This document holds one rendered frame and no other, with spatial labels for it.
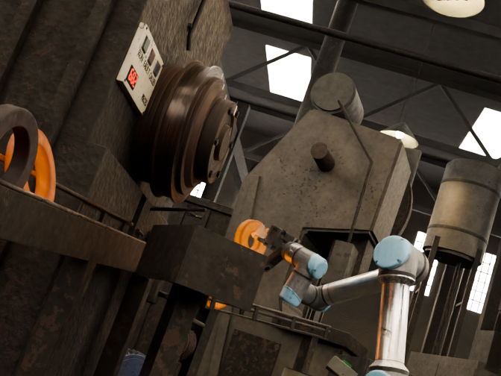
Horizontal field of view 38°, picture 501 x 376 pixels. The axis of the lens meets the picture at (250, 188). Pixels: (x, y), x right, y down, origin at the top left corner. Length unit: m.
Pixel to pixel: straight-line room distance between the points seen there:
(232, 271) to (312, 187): 3.46
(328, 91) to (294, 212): 0.97
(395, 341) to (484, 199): 9.15
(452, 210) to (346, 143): 6.16
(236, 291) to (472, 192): 9.70
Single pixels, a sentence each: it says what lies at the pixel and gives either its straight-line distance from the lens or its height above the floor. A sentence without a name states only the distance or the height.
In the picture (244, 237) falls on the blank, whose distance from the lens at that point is 2.66.
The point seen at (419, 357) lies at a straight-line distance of 6.70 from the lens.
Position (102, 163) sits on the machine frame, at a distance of 1.94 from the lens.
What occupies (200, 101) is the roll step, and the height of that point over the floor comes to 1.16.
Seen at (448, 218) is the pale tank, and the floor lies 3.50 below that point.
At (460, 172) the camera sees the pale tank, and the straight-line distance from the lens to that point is 11.41.
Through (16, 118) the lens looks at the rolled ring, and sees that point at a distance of 1.30.
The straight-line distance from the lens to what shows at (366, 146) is 5.14.
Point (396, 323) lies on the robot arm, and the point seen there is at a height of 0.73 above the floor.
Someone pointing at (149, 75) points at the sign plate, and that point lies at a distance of 2.20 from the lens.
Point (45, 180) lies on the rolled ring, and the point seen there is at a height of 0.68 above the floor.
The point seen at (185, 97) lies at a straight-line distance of 2.23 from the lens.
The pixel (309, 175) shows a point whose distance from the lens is 5.14.
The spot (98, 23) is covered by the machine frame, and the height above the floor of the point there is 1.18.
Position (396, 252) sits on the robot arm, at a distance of 2.28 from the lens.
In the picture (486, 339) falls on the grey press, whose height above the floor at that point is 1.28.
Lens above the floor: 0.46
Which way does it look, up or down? 13 degrees up
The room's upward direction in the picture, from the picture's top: 20 degrees clockwise
